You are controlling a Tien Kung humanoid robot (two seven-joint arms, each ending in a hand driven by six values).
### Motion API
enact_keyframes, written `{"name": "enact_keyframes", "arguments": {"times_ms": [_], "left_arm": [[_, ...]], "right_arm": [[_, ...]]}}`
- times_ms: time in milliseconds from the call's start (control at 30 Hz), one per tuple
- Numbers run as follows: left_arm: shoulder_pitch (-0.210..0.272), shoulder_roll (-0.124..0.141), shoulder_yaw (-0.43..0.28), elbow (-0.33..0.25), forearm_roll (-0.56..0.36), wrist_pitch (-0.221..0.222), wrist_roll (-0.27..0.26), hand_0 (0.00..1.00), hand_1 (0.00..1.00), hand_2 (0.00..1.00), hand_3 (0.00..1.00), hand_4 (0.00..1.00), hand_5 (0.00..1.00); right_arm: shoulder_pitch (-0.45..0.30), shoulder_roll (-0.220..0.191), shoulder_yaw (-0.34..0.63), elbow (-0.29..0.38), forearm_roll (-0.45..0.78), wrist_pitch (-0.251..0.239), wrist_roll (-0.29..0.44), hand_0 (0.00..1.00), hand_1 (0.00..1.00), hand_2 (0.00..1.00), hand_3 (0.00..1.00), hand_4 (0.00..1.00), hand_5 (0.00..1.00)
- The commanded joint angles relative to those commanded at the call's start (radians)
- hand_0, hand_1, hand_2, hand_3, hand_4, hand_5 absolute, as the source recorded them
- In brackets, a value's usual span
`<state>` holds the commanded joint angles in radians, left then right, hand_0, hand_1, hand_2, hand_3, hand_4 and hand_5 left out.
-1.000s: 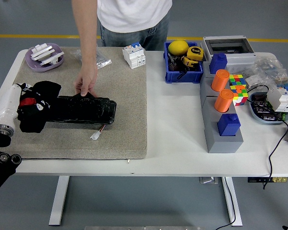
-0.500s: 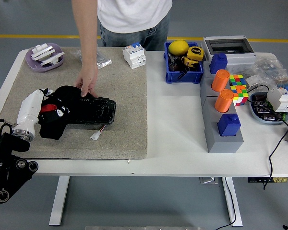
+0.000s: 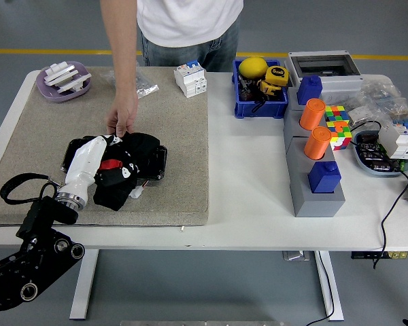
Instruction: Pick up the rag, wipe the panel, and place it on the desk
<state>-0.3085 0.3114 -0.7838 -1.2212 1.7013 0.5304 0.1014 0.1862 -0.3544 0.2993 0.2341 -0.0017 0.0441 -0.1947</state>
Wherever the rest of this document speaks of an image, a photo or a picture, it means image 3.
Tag white table leg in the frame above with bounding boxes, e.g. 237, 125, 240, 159
314, 251, 345, 323
69, 250, 100, 321

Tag dark circuit board pile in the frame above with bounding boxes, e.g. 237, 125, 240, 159
357, 134, 402, 174

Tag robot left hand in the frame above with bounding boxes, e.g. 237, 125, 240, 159
58, 134, 140, 201

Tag grey electrical enclosure box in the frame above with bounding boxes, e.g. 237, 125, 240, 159
285, 51, 366, 103

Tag glossy black panel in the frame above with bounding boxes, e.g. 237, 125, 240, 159
60, 135, 169, 187

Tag black table control panel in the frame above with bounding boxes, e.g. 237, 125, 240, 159
352, 251, 408, 260

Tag dark hand tool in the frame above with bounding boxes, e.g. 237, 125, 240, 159
237, 75, 260, 103

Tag person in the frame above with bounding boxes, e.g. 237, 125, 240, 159
135, 0, 245, 72

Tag yellow ball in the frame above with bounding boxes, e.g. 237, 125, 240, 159
239, 57, 269, 80

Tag white plastic clip part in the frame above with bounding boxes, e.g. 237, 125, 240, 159
44, 61, 81, 86
56, 73, 93, 95

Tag white plug with coloured wires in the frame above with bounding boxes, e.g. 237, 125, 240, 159
129, 185, 150, 200

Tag clear bags of small parts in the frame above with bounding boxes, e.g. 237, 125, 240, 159
347, 81, 408, 129

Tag colourful puzzle cube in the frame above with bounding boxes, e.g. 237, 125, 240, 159
327, 121, 354, 152
324, 105, 352, 124

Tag purple dish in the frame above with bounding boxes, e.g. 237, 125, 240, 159
36, 61, 92, 103

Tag light blue dish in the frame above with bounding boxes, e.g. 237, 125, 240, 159
352, 130, 408, 179

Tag black rag with red print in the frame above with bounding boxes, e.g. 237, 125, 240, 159
93, 132, 161, 212

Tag blue plastic bin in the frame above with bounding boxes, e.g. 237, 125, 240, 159
233, 60, 291, 120

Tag metal bracket under table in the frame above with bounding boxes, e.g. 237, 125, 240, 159
283, 251, 311, 262

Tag yellow round tape measure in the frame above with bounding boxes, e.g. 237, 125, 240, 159
265, 66, 290, 88

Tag white circuit breaker blue switch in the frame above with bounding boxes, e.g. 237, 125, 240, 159
173, 60, 209, 99
378, 117, 408, 161

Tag clear bag of screws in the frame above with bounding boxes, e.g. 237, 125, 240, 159
135, 67, 160, 99

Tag blue block with knob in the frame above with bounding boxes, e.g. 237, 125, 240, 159
308, 162, 343, 194
296, 75, 324, 106

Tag yellow black tape measure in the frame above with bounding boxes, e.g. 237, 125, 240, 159
258, 80, 284, 98

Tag grey-brown mat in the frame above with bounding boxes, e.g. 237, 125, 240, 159
0, 66, 211, 228

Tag orange cylinder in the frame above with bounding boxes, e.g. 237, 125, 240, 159
300, 98, 327, 131
304, 126, 333, 161

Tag grey peg holder block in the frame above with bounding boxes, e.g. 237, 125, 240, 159
283, 85, 347, 219

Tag person's right hand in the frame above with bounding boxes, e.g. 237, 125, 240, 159
105, 96, 139, 137

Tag white terminal block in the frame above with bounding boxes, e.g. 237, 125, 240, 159
348, 105, 374, 126

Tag black cable under table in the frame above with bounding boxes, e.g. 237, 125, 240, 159
305, 251, 337, 326

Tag black power cable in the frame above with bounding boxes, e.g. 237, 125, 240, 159
349, 120, 408, 270

